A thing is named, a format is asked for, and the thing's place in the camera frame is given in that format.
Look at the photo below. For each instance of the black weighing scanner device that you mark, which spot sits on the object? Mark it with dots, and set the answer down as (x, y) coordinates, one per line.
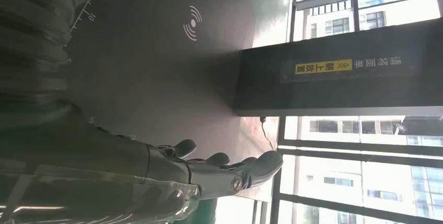
(328, 91)

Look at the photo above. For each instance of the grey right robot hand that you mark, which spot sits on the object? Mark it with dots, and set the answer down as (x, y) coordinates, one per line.
(104, 167)

